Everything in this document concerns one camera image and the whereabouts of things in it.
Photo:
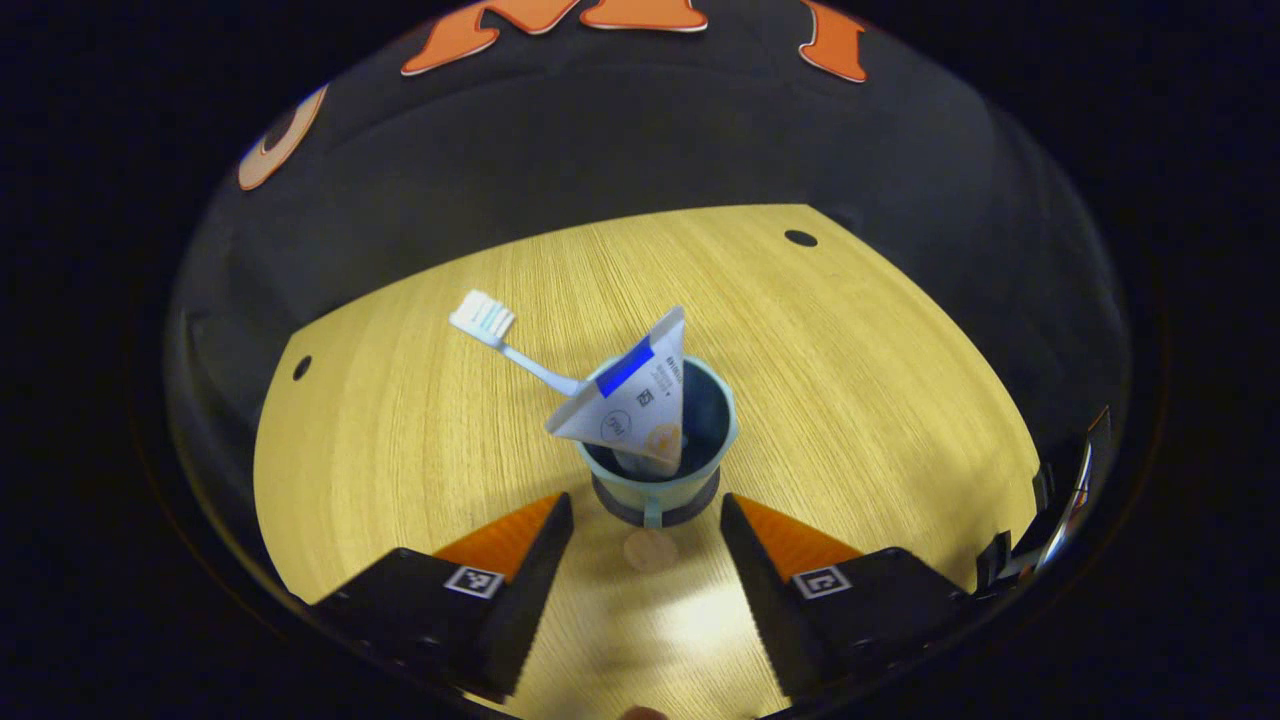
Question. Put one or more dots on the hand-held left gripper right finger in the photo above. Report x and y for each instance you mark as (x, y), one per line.
(765, 600)

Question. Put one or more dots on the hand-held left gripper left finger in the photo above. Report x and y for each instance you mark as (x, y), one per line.
(535, 600)

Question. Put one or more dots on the light blue cup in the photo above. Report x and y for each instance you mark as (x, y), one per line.
(660, 492)

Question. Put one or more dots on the white toothpaste tube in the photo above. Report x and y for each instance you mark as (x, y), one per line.
(630, 410)

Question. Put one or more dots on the white toothbrush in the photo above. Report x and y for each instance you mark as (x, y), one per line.
(485, 320)

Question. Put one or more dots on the wooden desktop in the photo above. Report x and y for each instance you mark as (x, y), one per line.
(850, 380)

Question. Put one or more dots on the black backdrop cloth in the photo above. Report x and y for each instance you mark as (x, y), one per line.
(650, 140)

